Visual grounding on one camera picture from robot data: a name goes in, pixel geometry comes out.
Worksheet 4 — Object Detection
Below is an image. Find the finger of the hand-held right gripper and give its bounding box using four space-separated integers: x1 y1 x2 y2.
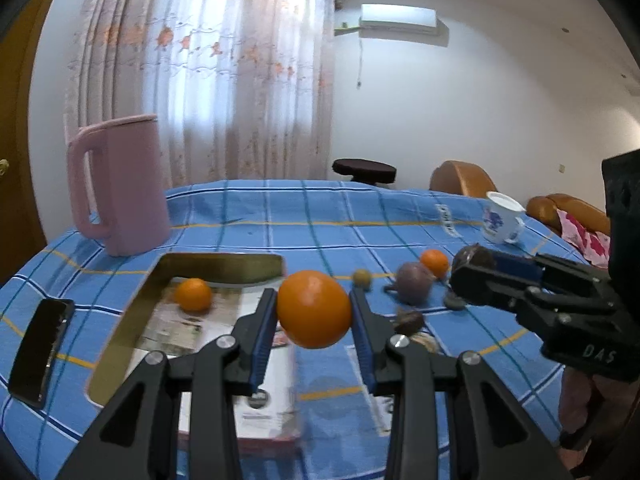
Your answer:
492 251 608 291
449 262 553 313

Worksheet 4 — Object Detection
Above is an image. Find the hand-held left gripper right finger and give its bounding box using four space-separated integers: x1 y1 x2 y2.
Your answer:
347 287 576 480

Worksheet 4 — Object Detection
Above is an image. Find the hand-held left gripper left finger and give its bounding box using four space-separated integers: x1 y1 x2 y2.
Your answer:
52 287 281 480

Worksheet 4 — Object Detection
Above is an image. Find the dark passion fruit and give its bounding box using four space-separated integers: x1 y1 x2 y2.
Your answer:
452 243 497 274

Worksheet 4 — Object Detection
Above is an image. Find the large orange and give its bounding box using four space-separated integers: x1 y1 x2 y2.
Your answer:
276 270 353 350

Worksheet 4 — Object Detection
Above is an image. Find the gold metal tray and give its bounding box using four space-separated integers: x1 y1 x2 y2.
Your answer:
86 252 304 457

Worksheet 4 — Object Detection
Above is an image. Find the white printed mug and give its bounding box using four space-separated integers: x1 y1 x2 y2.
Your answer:
482 191 527 246

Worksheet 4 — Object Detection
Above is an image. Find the dark wrinkled fruit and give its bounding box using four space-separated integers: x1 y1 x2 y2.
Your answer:
392 310 426 336

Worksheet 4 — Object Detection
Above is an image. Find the small orange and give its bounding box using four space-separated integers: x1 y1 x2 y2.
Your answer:
419 249 450 279
173 278 213 312

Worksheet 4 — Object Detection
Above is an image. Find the purple passion fruit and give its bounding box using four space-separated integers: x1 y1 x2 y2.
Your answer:
383 261 437 306

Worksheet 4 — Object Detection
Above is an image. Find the pink floral cloth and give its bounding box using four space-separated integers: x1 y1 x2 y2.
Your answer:
557 209 612 266

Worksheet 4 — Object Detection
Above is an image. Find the person's leg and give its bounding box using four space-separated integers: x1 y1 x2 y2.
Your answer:
557 366 640 453

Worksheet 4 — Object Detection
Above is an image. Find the brown leather armchair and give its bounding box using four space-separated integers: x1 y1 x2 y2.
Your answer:
524 193 612 237
429 160 494 197

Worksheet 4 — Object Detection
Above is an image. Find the printed paper sheet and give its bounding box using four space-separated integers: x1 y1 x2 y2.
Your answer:
135 287 281 356

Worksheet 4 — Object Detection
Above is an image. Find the blue plaid tablecloth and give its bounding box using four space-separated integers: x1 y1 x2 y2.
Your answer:
0 178 617 480

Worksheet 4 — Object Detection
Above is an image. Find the dark round stool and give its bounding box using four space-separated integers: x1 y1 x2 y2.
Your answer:
332 158 398 189

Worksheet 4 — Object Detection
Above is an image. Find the pink plastic pitcher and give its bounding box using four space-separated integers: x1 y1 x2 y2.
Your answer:
66 114 173 258

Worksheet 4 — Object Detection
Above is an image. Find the black smartphone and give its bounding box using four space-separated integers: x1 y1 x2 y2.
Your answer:
7 298 76 409

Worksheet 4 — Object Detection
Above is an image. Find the floral sheer curtain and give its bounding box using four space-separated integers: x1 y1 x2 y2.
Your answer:
64 0 342 202

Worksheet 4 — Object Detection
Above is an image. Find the white air conditioner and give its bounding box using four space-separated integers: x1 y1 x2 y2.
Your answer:
358 3 439 37

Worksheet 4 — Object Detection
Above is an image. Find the wooden door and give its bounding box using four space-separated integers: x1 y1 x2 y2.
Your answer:
0 0 56 288

